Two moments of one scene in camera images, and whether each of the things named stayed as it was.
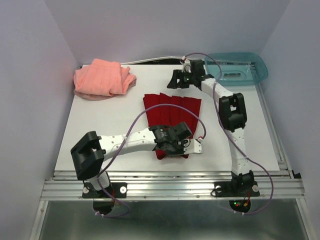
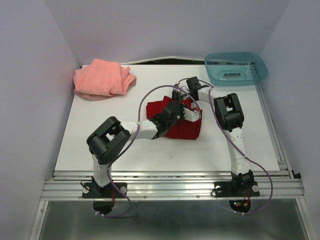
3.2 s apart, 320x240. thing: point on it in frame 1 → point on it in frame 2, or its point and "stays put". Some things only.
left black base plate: (118, 190) stays put
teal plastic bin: (238, 69) stays put
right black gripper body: (184, 78) → (176, 96)
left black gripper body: (177, 149) → (180, 116)
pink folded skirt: (99, 79) stays put
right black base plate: (236, 189) stays put
